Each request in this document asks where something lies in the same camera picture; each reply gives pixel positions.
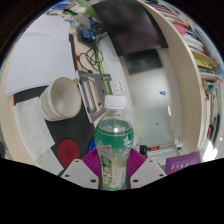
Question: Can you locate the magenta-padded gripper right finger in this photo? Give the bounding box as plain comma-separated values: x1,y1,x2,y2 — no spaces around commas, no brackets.
127,148,167,190

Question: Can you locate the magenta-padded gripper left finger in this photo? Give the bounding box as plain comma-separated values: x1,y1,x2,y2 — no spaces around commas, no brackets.
60,148,101,190

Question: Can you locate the green-labelled clear drink bottle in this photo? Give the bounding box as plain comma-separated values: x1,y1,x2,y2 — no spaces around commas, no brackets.
94,94,135,192

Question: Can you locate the flat round red coaster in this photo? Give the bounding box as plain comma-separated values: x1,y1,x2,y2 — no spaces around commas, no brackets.
56,138,80,168

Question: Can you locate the purple hanging pennant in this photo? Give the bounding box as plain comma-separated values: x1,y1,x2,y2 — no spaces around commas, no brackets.
164,150,203,176

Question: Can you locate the black desk mat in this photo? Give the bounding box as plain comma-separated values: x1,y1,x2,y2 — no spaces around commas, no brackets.
13,33,101,178

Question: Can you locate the printed paper sheet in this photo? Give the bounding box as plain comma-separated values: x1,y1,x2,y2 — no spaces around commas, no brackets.
13,96,56,161

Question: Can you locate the white ceramic mug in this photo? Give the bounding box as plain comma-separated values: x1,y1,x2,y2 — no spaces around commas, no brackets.
39,76,83,122

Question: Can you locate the grey metal laptop stand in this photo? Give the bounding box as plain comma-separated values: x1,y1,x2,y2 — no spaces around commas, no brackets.
75,69,114,124

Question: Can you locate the wooden shelf with books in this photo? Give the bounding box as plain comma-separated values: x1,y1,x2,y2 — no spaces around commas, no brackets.
139,0,224,161

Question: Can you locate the large white paper sheet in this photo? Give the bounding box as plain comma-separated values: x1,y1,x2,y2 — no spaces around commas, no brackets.
4,31,78,98

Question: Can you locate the small blue device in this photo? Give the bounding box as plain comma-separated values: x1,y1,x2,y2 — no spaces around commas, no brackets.
81,29,96,43

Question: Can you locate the black computer monitor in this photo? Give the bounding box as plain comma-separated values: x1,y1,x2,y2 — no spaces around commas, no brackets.
91,0,169,57

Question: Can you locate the white wall socket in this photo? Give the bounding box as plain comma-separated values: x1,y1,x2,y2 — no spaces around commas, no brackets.
111,79,126,96

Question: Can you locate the black tangled cable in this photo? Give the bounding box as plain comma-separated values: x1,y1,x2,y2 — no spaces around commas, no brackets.
77,31,109,73

